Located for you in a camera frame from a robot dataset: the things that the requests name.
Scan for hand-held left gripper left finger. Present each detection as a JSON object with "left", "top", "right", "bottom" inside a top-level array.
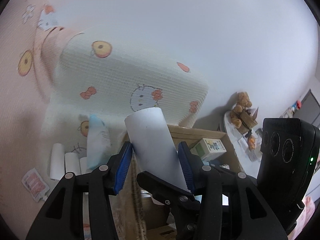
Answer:
[{"left": 25, "top": 141, "right": 133, "bottom": 240}]

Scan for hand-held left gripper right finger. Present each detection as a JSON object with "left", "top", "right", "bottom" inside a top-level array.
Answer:
[{"left": 178, "top": 141, "right": 288, "bottom": 240}]

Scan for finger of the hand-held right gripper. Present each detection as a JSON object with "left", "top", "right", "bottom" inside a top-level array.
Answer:
[{"left": 136, "top": 170, "right": 204, "bottom": 240}]

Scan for brown cardboard box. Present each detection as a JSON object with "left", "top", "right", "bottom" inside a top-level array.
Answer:
[{"left": 120, "top": 124, "right": 247, "bottom": 240}]

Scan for white paper tube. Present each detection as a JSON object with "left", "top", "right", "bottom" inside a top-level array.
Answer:
[{"left": 124, "top": 107, "right": 188, "bottom": 190}]

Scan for pile of white tubes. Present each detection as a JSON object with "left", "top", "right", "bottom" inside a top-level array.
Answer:
[{"left": 49, "top": 143, "right": 88, "bottom": 180}]

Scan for small green printed box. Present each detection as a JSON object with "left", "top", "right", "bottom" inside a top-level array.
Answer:
[{"left": 194, "top": 137, "right": 227, "bottom": 162}]

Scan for light blue plastic packet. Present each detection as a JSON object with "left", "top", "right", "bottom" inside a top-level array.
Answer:
[{"left": 86, "top": 114, "right": 112, "bottom": 172}]

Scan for small brown gift box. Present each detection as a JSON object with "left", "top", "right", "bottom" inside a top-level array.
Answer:
[{"left": 237, "top": 107, "right": 259, "bottom": 134}]

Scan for small colourful toys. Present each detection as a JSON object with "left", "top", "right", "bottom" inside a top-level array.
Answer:
[{"left": 287, "top": 100, "right": 303, "bottom": 113}]

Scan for white round side table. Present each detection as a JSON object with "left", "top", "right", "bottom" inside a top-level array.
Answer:
[{"left": 223, "top": 110, "right": 263, "bottom": 163}]

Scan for grey cabinet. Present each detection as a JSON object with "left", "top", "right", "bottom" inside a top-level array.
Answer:
[{"left": 299, "top": 89, "right": 320, "bottom": 130}]

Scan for brown teddy bear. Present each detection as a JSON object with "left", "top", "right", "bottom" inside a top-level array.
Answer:
[{"left": 229, "top": 92, "right": 253, "bottom": 128}]

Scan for cream printed pillow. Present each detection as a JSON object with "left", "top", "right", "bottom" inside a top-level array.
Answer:
[{"left": 54, "top": 25, "right": 210, "bottom": 127}]

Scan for pink white sachet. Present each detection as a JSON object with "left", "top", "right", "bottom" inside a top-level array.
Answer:
[{"left": 21, "top": 167, "right": 50, "bottom": 203}]

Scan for pink printed blanket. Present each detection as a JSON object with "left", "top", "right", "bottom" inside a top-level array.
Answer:
[{"left": 0, "top": 0, "right": 90, "bottom": 240}]

